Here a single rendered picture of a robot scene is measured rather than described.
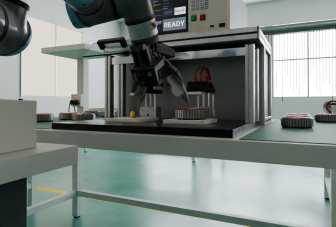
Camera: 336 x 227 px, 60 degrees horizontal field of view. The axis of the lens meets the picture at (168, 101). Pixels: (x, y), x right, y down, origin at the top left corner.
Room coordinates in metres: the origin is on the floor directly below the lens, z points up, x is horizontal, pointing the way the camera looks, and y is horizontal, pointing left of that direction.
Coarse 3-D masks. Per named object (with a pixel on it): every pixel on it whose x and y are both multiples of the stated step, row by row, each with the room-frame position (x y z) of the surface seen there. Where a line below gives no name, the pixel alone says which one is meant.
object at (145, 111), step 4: (140, 108) 1.27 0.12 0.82; (144, 108) 1.26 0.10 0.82; (148, 108) 1.25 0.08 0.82; (152, 108) 1.24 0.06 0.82; (156, 108) 1.24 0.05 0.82; (160, 108) 1.28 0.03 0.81; (140, 112) 1.27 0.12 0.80; (144, 112) 1.26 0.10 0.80; (148, 112) 1.25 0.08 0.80; (152, 112) 1.24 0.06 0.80; (156, 112) 1.24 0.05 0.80; (160, 112) 1.28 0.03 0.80; (140, 116) 1.27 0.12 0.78; (144, 116) 1.26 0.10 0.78; (148, 116) 1.25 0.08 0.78; (152, 116) 1.24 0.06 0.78; (156, 116) 1.24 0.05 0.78; (160, 116) 1.28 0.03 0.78
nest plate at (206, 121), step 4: (164, 120) 1.00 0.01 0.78; (168, 120) 0.99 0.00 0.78; (172, 120) 0.99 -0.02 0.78; (176, 120) 0.98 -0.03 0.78; (180, 120) 0.97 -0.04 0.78; (184, 120) 0.97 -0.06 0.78; (188, 120) 0.96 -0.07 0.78; (192, 120) 0.96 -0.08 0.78; (196, 120) 0.95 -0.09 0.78; (200, 120) 0.95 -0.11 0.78; (204, 120) 0.95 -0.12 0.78; (208, 120) 0.98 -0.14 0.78; (212, 120) 1.02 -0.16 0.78; (216, 120) 1.07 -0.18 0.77
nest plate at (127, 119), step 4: (128, 116) 1.22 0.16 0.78; (108, 120) 1.10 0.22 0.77; (112, 120) 1.09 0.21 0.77; (116, 120) 1.08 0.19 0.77; (120, 120) 1.08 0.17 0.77; (124, 120) 1.07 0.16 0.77; (128, 120) 1.06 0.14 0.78; (132, 120) 1.05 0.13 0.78; (136, 120) 1.05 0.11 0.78; (140, 120) 1.05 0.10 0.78; (144, 120) 1.07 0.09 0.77; (148, 120) 1.10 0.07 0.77; (152, 120) 1.13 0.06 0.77
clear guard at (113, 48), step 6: (156, 42) 1.06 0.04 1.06; (90, 48) 1.07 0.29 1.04; (96, 48) 1.06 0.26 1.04; (108, 48) 1.03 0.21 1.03; (114, 48) 1.01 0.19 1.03; (120, 48) 1.00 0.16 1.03; (126, 48) 0.99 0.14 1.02; (174, 48) 1.20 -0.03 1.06; (84, 54) 1.05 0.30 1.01; (90, 54) 1.04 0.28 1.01; (96, 54) 1.02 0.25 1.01; (102, 54) 1.01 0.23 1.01; (108, 54) 1.00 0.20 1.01
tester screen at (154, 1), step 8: (152, 0) 1.25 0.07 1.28; (160, 0) 1.23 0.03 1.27; (168, 0) 1.22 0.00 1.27; (176, 0) 1.20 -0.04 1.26; (184, 0) 1.19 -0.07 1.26; (152, 8) 1.25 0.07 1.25; (160, 8) 1.23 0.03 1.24; (168, 8) 1.22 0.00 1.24; (160, 16) 1.23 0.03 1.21; (168, 16) 1.22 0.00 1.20; (176, 16) 1.20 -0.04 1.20; (160, 24) 1.23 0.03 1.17; (160, 32) 1.23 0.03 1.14
